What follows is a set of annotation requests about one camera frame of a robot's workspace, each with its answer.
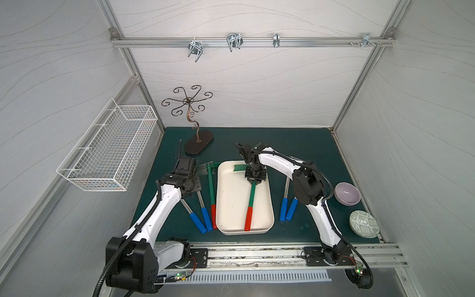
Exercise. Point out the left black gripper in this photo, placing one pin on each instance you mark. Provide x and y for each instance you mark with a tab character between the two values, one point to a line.
185	163

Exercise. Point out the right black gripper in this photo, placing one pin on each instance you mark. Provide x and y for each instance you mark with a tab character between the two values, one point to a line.
255	174

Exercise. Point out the steel blue hoe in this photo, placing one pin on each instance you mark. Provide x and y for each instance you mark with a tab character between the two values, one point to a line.
284	204
197	222
202	170
291	210

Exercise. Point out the green red hoe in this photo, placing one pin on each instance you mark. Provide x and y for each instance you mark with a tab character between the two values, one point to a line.
249	213
210	175

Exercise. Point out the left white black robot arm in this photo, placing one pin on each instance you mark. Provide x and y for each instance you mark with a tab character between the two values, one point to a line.
133	262

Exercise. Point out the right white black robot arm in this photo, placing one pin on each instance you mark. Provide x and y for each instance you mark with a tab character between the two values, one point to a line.
311	188

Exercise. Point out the white plastic storage tray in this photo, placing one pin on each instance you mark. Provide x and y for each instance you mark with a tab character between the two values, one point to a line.
233	193

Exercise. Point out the green table mat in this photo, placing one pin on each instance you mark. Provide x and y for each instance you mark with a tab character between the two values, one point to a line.
316	145

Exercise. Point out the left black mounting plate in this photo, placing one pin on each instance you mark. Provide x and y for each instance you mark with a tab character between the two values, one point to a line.
199	258

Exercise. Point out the black mounting plate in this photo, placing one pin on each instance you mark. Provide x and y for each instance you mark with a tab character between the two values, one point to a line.
199	258
317	256

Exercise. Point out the purple ceramic bowl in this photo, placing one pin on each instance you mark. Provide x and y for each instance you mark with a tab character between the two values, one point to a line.
347	194

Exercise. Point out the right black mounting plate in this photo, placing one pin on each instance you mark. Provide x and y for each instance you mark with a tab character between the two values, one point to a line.
317	256

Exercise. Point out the green patterned ceramic bowl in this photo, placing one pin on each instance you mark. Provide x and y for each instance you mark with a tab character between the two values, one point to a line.
364	224

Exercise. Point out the left metal u-bolt clamp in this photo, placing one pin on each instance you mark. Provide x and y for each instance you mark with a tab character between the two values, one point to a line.
195	48

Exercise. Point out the double metal u-bolt clamp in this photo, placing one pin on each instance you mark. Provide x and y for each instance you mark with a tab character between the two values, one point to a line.
234	40

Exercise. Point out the small metal clamp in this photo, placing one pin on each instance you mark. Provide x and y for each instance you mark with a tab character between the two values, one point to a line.
276	40

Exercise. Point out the right metal bolt clamp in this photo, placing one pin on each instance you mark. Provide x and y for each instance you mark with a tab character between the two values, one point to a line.
366	41

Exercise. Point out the white wire basket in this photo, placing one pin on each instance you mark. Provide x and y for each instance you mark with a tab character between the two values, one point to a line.
107	155

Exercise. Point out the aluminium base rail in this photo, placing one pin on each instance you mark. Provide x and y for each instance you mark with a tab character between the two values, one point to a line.
224	256

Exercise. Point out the white slotted cable duct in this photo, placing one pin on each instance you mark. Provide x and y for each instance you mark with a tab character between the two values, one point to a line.
258	277

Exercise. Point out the horizontal aluminium rail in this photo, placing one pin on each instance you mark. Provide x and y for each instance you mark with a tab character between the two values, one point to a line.
248	42

